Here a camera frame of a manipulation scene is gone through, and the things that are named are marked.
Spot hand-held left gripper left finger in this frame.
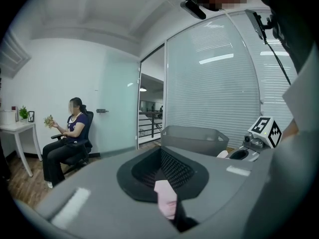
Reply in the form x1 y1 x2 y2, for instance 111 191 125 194
34 145 176 239

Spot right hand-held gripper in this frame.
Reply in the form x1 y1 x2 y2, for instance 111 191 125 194
227 117 283 162

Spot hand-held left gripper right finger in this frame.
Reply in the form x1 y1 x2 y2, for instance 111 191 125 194
159 145 272 239

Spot grey transparent storage bin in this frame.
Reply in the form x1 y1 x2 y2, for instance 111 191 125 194
160 125 230 157

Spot pink clothes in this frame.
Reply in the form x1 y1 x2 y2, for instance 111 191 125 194
154 150 229 220

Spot person's right forearm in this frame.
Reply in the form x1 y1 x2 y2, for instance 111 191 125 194
286 119 299 139

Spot person's light grey vest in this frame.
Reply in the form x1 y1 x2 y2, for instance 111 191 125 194
244 43 319 239

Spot black office chair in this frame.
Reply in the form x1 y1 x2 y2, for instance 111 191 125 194
51 105 95 175

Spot black metal railing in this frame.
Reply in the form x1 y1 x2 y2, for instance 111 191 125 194
138 110 164 144

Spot frosted glass door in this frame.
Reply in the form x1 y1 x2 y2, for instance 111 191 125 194
98 55 141 158

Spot dried yellow flower bunch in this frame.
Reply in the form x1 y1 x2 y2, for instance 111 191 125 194
43 114 57 129

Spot white table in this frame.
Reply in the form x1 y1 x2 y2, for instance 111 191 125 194
0 121 43 178

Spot small green potted plant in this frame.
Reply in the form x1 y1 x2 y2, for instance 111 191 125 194
18 105 30 123

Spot white countertop appliance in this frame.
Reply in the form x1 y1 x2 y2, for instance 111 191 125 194
0 110 17 126

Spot black shoulder-mounted device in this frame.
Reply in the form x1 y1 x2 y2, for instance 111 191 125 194
245 8 277 41

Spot person's black clothing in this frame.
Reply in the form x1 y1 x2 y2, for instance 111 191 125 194
259 0 319 74

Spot grey air conditioner vent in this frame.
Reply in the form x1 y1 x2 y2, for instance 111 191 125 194
0 31 32 79

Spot thick black cable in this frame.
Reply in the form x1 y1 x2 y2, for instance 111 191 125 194
266 40 292 86

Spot black head-mounted camera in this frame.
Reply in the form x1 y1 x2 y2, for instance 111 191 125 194
180 0 207 20

